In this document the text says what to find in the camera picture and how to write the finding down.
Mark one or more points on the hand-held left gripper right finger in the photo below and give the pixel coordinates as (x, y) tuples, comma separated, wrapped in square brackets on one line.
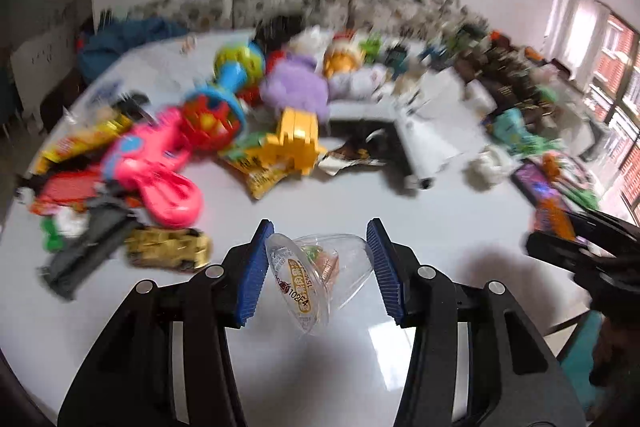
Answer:
[(385, 277)]

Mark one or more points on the teal chair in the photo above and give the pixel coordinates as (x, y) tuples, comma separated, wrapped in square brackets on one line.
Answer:
[(580, 347)]

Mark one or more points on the window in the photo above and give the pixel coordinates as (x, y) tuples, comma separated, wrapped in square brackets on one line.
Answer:
[(620, 82)]

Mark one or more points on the white plastic bag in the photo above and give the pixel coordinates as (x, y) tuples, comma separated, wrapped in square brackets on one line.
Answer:
[(310, 41)]

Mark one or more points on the crumpled white paper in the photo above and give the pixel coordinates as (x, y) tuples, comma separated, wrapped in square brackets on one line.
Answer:
[(72, 223)]

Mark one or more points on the white plush toy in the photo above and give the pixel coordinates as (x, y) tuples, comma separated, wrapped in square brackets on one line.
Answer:
[(360, 83)]

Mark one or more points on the colourful toy rattle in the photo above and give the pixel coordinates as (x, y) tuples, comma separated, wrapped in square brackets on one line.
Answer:
[(225, 92)]

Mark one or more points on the teal toy gun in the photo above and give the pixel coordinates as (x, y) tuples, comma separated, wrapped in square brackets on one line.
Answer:
[(517, 129)]

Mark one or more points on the purple plush toy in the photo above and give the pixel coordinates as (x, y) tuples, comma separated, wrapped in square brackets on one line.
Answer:
[(295, 89)]

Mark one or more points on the white cardboard box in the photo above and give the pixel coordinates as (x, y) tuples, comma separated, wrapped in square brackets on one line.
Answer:
[(435, 132)]

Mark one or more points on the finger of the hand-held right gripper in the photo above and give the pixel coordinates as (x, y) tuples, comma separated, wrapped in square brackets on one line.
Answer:
[(610, 227), (565, 249)]

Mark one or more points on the yellow plastic toy block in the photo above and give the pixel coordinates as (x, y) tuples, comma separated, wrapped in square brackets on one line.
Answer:
[(295, 137)]

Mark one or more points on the orange packet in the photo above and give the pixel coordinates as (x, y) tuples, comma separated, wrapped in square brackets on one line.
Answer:
[(552, 219)]

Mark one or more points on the floral sofa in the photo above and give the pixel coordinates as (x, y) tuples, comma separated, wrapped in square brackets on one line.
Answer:
[(310, 2)]

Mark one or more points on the orange plush toy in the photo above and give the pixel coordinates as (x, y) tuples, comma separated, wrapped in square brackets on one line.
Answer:
[(342, 57)]

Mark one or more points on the crumpled white tissue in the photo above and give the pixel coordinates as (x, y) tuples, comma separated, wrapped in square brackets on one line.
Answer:
[(492, 167)]

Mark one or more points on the tray of brown chocolates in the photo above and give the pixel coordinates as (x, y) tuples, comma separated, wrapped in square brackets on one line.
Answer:
[(505, 77)]

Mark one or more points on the yellow red snack packet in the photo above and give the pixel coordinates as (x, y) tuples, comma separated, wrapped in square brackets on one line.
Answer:
[(85, 139)]

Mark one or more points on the pink plastic toy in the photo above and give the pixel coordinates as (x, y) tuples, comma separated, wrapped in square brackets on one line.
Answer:
[(155, 177)]

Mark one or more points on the brown torn wrapper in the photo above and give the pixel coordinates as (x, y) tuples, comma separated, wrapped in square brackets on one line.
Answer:
[(355, 154)]

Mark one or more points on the gold toy car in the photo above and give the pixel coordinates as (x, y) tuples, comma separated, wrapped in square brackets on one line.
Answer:
[(167, 248)]

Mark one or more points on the blue cloth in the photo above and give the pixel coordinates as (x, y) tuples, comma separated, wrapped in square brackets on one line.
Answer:
[(130, 42)]

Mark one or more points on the white curtain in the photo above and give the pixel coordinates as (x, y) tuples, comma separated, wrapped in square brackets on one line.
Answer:
[(575, 27)]

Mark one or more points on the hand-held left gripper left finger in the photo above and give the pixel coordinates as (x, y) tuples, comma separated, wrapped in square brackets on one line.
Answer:
[(255, 277)]

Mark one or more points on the clear plastic cup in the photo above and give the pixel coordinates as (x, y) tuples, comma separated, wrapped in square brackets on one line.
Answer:
[(312, 287)]

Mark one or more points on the green toy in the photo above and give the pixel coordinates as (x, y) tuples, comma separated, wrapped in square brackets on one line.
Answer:
[(372, 47)]

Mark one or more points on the dark grey plastic toy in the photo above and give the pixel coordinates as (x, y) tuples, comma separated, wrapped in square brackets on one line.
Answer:
[(90, 247)]

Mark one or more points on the purple black packet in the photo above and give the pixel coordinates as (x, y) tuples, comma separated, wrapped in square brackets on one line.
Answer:
[(537, 184)]

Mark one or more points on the small green packet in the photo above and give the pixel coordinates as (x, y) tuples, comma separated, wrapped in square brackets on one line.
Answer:
[(50, 237)]

